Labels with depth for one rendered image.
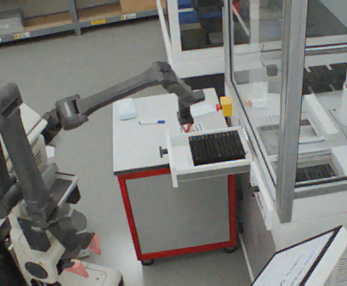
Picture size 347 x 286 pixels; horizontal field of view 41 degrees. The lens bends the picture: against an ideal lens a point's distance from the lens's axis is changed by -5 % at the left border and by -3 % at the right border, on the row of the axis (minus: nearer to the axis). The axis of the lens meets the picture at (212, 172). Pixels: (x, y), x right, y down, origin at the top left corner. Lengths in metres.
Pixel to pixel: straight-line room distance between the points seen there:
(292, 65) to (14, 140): 0.75
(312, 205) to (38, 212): 0.89
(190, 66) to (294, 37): 1.56
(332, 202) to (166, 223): 1.10
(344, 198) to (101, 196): 1.98
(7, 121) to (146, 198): 1.28
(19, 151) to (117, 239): 1.77
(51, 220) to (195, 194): 1.12
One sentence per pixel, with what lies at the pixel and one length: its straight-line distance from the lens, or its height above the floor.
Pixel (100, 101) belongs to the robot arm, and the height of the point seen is 1.29.
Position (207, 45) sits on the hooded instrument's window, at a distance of 2.75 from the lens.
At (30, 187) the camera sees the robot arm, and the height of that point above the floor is 1.33.
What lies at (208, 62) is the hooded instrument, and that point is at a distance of 2.77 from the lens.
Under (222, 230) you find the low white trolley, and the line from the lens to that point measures 2.62.
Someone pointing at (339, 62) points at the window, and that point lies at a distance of 1.37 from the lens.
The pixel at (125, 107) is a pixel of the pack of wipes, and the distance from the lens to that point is 2.59.
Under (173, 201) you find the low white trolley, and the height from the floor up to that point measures 0.50.
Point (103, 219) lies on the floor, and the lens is 3.12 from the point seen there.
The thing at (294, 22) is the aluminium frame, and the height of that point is 1.67.
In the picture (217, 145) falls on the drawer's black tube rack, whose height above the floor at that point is 0.90.
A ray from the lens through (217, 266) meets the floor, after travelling 2.75.
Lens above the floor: 2.15
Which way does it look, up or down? 40 degrees down
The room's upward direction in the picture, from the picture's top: 3 degrees counter-clockwise
